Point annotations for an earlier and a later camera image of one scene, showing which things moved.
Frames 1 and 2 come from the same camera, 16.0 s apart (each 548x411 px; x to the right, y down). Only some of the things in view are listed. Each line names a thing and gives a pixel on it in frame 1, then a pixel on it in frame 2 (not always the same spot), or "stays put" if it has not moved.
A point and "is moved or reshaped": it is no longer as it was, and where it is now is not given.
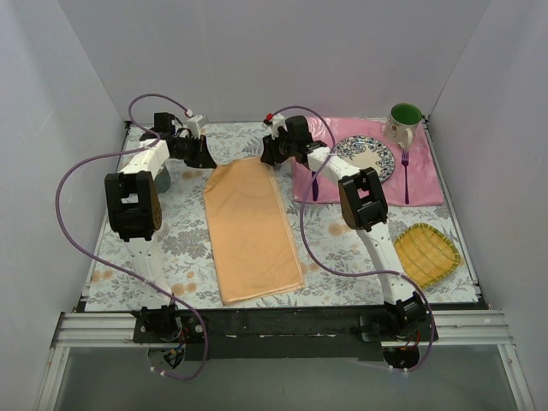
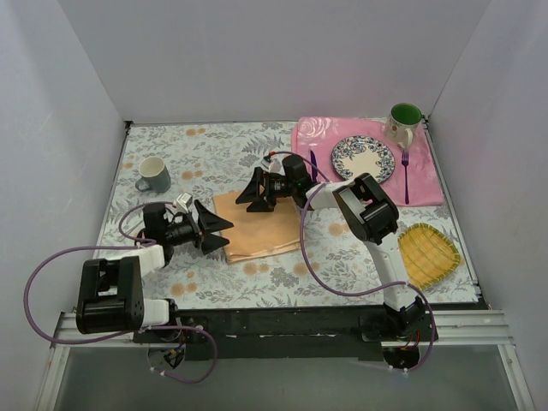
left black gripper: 200,152 -> 199,233
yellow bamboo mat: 425,254 stays put
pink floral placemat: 414,179 stays put
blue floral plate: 362,151 stays put
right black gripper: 275,150 -> 264,190
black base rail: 327,334 stays put
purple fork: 405,157 stays put
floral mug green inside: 402,124 stays put
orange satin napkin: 253,251 is moved or reshaped
